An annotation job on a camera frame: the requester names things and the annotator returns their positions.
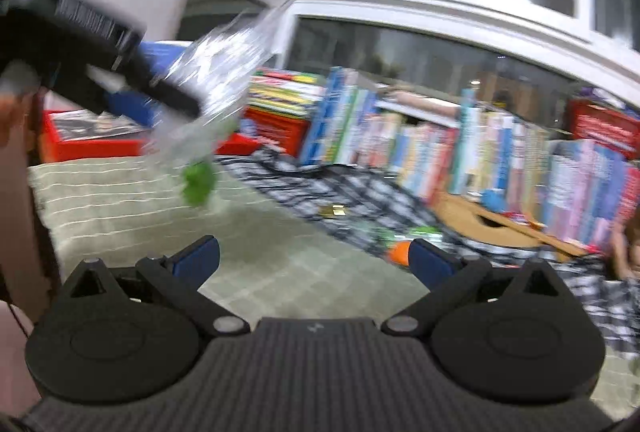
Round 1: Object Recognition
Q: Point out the black white plaid blanket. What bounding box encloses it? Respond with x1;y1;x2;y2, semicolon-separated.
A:
215;149;640;358

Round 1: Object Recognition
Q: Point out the wooden desktop organizer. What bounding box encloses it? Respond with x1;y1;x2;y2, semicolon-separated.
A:
432;192;588;263

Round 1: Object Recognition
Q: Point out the blue yarn ball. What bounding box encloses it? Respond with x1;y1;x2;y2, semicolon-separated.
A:
482;189;506;213

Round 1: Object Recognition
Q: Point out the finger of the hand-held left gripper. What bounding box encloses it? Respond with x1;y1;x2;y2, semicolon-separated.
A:
125;44;204;121
102;90;160;129

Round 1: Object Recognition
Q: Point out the red plastic crate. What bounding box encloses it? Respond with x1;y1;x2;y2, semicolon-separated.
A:
240;106;311;157

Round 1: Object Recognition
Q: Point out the magazine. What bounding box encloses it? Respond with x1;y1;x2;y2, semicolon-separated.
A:
52;111;148;143

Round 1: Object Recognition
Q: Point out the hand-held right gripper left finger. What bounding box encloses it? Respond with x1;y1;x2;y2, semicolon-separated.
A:
59;236;252;339

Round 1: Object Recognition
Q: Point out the short row of upright books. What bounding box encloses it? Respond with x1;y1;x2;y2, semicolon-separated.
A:
297;66;461;207

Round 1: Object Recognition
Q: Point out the green checked bed sheet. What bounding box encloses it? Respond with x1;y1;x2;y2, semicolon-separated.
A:
27;157;640;415

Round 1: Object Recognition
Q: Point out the black cable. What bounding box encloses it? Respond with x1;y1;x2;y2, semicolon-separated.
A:
0;262;31;340

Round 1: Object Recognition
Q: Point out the green plastic toy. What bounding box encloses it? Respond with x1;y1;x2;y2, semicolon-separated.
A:
181;162;218;207

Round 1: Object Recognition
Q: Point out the tangerine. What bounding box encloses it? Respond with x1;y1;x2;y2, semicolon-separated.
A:
387;242;413;270

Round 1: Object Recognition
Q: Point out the long row of upright books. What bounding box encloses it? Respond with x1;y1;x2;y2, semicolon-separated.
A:
450;89;640;253

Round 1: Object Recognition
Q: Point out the stack of flat picture books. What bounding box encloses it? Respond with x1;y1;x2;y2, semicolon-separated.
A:
247;66;328;117

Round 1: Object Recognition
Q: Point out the brown haired doll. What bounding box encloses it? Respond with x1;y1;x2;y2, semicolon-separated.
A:
607;212;640;283

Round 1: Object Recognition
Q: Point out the rolled cream scroll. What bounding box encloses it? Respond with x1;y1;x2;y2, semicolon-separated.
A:
377;84;461;119

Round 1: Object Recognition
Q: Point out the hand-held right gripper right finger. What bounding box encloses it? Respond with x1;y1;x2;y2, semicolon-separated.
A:
381;239;576;339

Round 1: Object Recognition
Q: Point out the clear plastic bag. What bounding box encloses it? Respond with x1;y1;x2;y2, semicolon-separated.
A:
145;0;301;173

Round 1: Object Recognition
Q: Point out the red plastic basket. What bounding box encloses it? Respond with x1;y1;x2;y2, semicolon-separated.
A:
567;96;640;147

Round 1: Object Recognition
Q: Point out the red plastic tray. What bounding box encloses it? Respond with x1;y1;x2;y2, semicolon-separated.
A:
42;109;251;163

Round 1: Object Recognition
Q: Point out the pink clothing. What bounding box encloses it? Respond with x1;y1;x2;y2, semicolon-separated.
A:
0;302;43;418

